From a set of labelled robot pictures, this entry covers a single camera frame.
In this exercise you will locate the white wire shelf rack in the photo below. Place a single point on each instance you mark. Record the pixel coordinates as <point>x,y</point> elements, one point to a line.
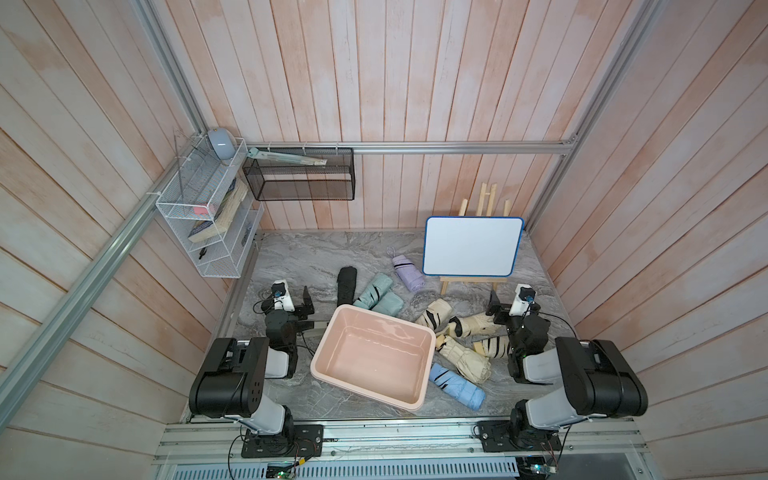
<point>210,208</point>

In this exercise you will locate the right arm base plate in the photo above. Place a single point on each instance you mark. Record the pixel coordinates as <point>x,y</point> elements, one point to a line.
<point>507,436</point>

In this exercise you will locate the purple folded umbrella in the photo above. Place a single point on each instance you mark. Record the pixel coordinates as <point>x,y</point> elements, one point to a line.
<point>409,274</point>

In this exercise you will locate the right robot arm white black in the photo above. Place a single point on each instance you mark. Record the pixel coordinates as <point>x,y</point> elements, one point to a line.
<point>592,379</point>

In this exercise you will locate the blue umbrella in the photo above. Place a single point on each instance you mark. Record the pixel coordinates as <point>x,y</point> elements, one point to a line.
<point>456,386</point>

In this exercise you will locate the beige umbrella black band middle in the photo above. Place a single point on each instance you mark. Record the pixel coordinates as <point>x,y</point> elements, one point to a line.
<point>478,324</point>

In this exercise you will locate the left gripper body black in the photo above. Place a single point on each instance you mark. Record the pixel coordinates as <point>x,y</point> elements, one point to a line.
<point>299,314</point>

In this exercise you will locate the green folded umbrella lower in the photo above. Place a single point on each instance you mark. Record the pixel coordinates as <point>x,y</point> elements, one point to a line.
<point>390,304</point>

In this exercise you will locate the grey round speaker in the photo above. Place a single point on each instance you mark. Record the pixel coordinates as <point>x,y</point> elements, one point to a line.
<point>222,143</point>

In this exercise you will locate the book on wire shelf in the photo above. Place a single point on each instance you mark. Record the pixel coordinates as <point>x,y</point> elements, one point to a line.
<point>206,229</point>

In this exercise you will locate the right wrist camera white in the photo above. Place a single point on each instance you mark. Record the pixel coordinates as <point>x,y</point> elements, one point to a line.
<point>523,300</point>

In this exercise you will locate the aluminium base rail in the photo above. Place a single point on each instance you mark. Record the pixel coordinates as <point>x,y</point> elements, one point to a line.
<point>448,448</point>

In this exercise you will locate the plain beige umbrella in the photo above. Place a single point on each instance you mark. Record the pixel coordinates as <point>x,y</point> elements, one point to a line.
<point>471,365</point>

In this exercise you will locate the beige umbrella black stripes small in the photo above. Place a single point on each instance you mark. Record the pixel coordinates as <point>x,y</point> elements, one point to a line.
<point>435,314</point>

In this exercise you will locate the green folded umbrella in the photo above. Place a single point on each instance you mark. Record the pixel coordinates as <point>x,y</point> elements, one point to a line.
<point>390,304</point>
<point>379,286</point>

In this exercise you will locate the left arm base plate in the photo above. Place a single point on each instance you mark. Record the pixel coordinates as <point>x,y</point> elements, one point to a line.
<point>303,441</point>

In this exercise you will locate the whiteboard blue frame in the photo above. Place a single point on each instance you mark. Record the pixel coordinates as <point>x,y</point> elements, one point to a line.
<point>471,246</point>

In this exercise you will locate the pink plastic storage box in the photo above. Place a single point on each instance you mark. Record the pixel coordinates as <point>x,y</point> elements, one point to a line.
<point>376,356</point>

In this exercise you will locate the green flat item on basket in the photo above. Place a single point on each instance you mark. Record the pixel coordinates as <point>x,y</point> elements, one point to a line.
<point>287,158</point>

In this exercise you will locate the beige striped umbrella right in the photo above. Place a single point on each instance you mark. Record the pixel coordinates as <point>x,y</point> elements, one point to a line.
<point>492,346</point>

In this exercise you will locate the green folded umbrella upper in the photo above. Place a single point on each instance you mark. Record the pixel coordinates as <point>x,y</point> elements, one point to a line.
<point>379,286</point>

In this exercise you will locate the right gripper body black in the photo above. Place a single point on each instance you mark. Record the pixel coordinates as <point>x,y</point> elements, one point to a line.
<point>512,325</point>

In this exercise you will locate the black mesh wall basket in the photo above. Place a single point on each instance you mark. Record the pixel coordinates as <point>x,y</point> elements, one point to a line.
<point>275,181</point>

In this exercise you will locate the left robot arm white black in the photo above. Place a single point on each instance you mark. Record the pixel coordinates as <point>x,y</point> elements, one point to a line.
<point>230,383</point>

